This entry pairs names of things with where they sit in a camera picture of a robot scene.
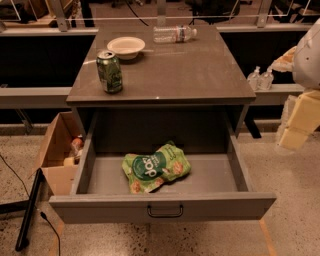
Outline grey right bench rail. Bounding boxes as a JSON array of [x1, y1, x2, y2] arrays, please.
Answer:
[[251, 84, 304, 106]]

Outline grey bench rail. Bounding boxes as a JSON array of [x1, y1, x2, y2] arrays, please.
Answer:
[[251, 84, 304, 106], [0, 87, 71, 109]]

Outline grey open drawer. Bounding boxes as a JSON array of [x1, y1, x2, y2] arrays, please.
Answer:
[[49, 109, 276, 223]]

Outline right clear sanitizer bottle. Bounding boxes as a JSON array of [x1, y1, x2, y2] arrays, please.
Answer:
[[259, 67, 274, 90]]

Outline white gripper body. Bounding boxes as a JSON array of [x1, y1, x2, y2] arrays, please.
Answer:
[[277, 89, 320, 138]]

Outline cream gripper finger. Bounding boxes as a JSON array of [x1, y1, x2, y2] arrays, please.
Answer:
[[271, 46, 296, 72], [276, 127, 309, 151]]

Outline black flat bar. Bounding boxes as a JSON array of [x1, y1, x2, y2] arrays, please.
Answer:
[[15, 168, 43, 252]]

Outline snack items in box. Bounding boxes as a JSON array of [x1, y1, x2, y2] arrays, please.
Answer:
[[63, 137, 84, 166]]

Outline green rice chip bag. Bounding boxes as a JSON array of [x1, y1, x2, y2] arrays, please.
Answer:
[[122, 142, 191, 194]]

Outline left clear sanitizer bottle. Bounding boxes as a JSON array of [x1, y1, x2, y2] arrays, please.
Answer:
[[247, 66, 260, 91]]

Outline black floor cable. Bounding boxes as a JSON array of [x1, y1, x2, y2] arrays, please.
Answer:
[[0, 153, 62, 256]]

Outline clear sanitizer bottle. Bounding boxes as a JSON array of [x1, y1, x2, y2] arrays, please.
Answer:
[[247, 66, 260, 91], [259, 67, 274, 90]]

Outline grey left bench rail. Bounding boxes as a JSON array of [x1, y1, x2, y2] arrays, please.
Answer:
[[0, 87, 71, 109]]

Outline white paper bowl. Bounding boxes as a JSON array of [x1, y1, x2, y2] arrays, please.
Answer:
[[107, 37, 145, 60]]

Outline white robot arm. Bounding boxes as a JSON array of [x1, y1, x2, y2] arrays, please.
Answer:
[[271, 19, 320, 151]]

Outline cardboard box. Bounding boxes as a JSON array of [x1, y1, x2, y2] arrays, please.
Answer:
[[32, 112, 80, 195]]

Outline green soda can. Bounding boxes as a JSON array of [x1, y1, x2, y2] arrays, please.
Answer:
[[96, 50, 122, 94]]

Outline black drawer handle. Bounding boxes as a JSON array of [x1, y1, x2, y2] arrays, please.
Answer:
[[147, 205, 184, 218]]

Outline clear plastic water bottle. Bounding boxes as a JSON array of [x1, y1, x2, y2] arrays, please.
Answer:
[[153, 25, 197, 43]]

